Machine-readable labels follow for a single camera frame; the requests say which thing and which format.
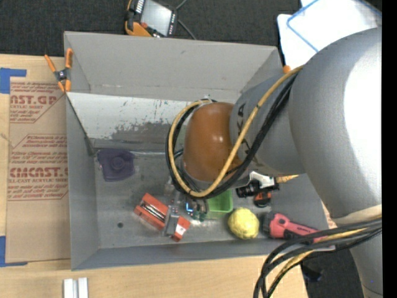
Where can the yellow ball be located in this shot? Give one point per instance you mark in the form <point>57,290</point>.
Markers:
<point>243,223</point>

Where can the purple flat object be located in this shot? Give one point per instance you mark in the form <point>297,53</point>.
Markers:
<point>116,165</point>

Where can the black and orange small object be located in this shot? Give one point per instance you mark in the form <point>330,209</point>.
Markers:
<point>263,201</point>

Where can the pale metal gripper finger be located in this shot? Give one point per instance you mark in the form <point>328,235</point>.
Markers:
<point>172,225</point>

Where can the grey metal bin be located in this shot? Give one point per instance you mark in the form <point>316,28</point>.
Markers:
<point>130,64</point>

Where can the orange-red open case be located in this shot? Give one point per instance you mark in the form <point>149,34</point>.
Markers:
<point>150,211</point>

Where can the green plastic box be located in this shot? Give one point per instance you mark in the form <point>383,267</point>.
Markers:
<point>221,206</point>

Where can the brown cardboard board red print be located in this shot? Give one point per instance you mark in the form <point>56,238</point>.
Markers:
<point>37,222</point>

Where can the red and black toy drill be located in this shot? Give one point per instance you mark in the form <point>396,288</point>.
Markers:
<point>283,227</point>

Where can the black cylinder on white bracket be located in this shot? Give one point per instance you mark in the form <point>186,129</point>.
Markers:
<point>246,190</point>

